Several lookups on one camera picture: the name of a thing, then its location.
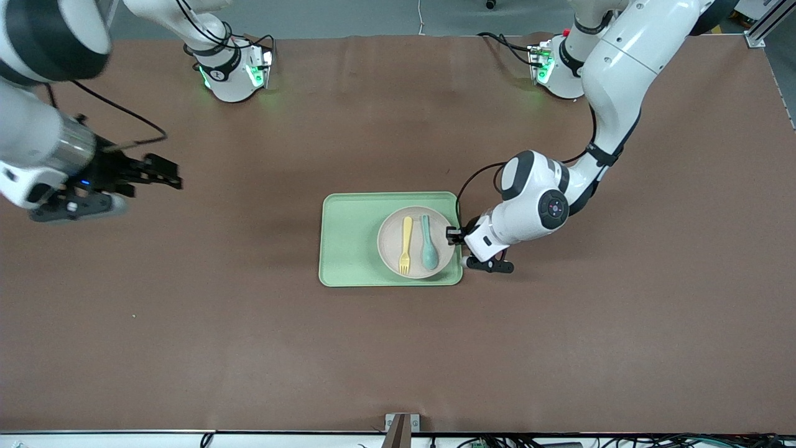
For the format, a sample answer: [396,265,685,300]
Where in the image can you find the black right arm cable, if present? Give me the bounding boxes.
[47,81,169,150]

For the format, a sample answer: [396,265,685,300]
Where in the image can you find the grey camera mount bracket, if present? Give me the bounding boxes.
[384,413,421,448]

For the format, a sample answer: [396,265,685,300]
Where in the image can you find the white table edge rail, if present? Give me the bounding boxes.
[0,429,796,448]

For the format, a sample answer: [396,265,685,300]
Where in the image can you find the teal plastic spoon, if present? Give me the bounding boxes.
[420,214,440,271]

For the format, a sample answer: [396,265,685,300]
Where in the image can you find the light green rectangular tray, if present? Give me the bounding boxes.
[318,192,464,288]

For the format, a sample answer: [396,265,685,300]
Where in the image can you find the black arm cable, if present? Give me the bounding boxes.
[47,81,169,150]
[456,106,599,231]

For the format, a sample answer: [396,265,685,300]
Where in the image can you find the aluminium frame post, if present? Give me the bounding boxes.
[743,0,796,49]

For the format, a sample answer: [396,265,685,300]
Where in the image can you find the brown table cover sheet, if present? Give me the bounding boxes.
[0,32,796,434]

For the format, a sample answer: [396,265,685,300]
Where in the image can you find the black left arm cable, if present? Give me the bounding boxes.
[456,106,599,231]

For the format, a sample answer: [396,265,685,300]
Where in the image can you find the tangled cables under table edge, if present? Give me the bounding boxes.
[429,434,796,448]

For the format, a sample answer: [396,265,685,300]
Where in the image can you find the black base cable bundle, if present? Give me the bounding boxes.
[478,32,537,66]

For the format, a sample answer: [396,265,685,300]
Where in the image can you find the beige round plate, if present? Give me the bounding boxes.
[377,206,458,279]

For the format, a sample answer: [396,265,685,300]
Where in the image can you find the yellow plastic fork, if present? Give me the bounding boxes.
[399,215,414,276]

